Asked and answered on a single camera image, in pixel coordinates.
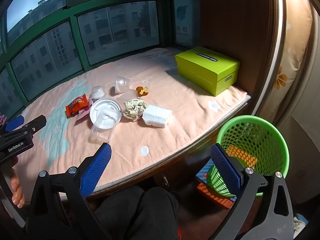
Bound white window sign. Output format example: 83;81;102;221
174;0;200;45

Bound clear rectangular plastic tray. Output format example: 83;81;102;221
90;109;122;144

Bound orange snack wrapper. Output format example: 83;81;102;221
65;94;93;117

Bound brown wooden side panel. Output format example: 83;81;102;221
200;0;288;120

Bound lime green shoe box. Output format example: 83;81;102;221
175;46;240;97

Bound white domed plastic cup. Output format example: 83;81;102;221
91;85;105;100

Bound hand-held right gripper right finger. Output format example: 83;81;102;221
211;144;294;240

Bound clear plastic cup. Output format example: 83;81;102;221
115;75;131;93

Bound person's black pants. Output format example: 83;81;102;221
60;186;180;240

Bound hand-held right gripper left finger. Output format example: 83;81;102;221
26;142;115;240

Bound paper ball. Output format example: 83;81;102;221
123;97;148;122

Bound round white yogurt tub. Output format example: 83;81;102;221
89;97;123;130

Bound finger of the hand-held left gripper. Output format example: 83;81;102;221
4;116;25;132
15;115;47;137

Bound person's left hand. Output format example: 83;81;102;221
10;156;26;208

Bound green mesh wastebasket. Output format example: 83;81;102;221
204;115;290;197

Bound floral beige cloth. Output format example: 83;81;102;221
257;0;313;125

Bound green window frame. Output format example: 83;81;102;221
0;0;200;105

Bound orange peel with gold wrapper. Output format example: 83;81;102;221
136;86;150;97

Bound white foam block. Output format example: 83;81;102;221
142;104;173;128

